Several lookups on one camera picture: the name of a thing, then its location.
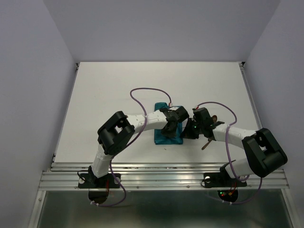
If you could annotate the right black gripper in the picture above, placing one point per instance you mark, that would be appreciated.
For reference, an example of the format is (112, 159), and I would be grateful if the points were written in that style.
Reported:
(186, 132)

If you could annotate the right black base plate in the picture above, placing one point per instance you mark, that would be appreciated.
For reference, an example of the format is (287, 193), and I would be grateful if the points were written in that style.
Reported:
(220, 180)

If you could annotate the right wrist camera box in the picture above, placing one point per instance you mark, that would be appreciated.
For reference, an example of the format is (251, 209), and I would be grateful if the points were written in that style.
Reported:
(202, 116)

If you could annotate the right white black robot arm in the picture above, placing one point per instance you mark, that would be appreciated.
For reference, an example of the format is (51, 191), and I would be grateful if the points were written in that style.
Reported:
(263, 152)

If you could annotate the teal cloth napkin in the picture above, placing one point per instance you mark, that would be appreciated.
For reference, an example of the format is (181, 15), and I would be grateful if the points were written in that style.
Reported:
(160, 139)

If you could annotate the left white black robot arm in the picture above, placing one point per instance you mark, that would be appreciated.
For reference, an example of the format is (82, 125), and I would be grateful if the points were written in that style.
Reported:
(115, 134)

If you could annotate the aluminium frame rail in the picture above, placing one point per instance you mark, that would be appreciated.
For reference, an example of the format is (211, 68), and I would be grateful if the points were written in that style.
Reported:
(135, 176)

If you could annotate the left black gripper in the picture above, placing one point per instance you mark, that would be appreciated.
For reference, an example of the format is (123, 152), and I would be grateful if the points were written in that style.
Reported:
(170, 134)

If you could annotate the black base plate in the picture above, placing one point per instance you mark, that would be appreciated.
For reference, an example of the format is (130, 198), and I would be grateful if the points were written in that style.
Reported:
(220, 180)
(88, 182)

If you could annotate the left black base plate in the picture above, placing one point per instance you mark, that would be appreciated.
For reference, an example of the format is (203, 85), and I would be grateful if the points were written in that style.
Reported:
(88, 182)

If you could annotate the brown wooden spoon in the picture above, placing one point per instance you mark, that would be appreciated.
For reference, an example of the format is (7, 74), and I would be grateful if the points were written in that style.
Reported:
(214, 118)

